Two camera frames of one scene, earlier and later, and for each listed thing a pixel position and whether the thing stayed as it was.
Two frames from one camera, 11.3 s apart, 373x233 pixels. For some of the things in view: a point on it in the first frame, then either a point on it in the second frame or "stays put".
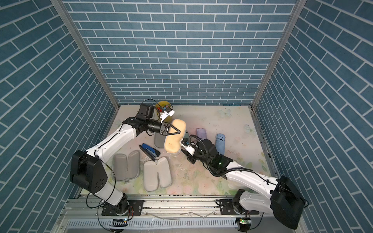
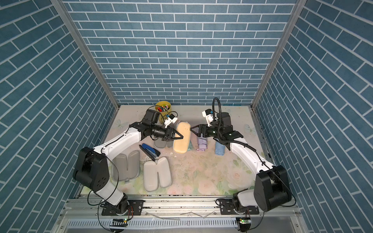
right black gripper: [190, 157] → [201, 128]
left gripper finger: [168, 134] → [181, 137]
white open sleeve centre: [151, 169] stays put
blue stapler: [151, 152] stays put
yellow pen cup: [161, 105] stays put
